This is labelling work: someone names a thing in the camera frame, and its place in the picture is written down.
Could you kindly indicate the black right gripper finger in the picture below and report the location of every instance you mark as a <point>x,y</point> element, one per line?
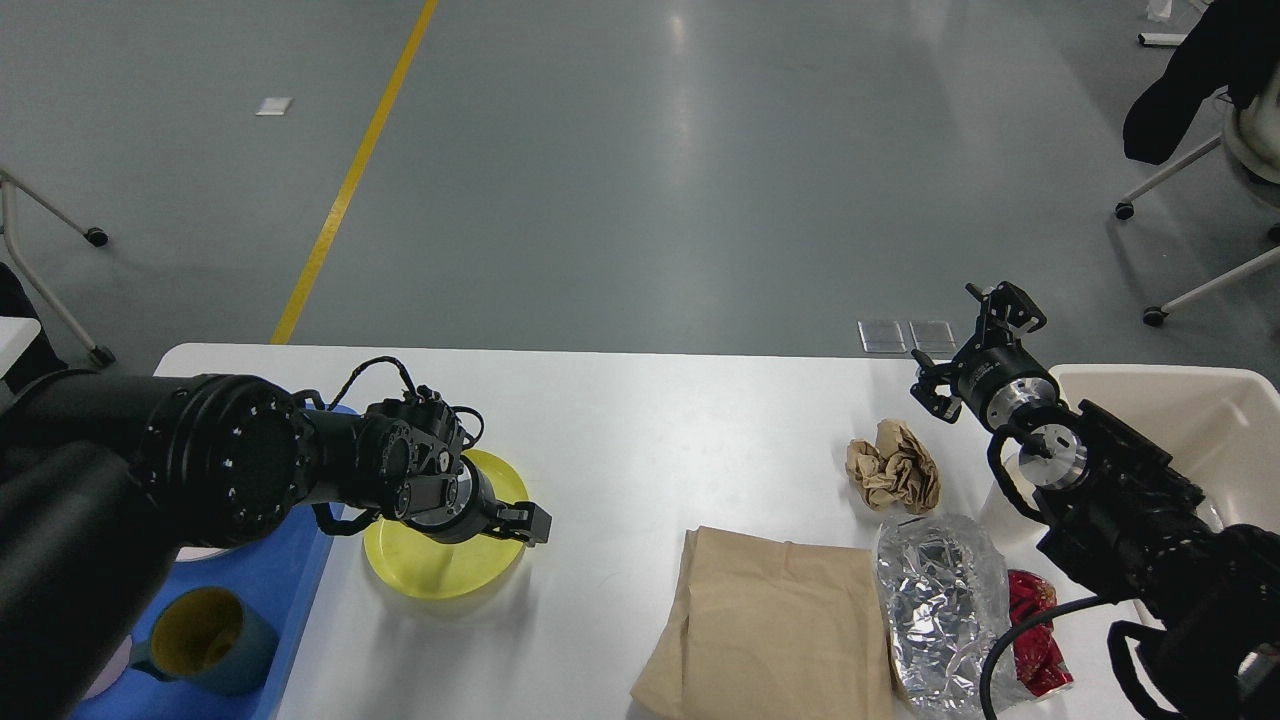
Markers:
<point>934,387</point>
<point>1006,315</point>

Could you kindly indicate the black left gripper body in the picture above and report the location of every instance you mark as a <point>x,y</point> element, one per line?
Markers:
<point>454,510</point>

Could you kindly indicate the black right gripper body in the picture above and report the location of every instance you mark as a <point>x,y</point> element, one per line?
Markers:
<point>995,383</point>

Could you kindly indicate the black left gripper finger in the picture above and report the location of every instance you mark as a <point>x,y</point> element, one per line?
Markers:
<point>524,522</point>

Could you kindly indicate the yellow plate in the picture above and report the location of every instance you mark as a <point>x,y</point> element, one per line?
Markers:
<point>415,566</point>

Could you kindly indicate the dark teal mug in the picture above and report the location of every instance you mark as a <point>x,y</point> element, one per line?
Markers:
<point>211,638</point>

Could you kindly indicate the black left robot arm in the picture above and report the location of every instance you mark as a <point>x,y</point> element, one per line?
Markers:
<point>106,479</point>

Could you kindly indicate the right floor outlet cover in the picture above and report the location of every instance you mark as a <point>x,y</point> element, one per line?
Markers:
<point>933,337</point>

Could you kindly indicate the floor outlet cover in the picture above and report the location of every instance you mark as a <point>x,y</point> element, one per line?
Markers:
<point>933,337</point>
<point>882,337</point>

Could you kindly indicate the crumpled brown paper ball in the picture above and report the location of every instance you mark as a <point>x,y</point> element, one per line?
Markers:
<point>893,469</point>

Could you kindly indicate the left floor outlet cover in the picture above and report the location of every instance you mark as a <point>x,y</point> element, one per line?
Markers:
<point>882,337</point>

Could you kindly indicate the crumpled silver foil bag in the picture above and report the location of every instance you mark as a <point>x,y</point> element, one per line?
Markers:
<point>945,601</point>

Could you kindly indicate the blue plastic tray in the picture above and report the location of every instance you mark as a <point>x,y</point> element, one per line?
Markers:
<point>278,577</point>

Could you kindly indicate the white plastic bin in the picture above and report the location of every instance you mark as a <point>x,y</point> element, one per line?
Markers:
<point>1220,426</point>

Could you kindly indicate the brown paper bag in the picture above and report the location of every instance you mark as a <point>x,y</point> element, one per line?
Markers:
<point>761,629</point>

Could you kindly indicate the red snack wrapper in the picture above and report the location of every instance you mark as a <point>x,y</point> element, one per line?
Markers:
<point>1039,662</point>

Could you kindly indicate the pink plate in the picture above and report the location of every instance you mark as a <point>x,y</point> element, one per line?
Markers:
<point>199,554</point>

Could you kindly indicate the white office chair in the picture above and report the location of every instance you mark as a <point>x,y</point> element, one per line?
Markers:
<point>1249,143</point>

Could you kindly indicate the pink mug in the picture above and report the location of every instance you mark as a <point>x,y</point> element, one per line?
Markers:
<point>113,670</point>

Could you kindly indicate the white rolling rack leg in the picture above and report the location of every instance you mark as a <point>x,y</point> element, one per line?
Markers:
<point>35,266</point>

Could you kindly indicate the person's foot in shoe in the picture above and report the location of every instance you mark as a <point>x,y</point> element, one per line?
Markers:
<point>38,357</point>

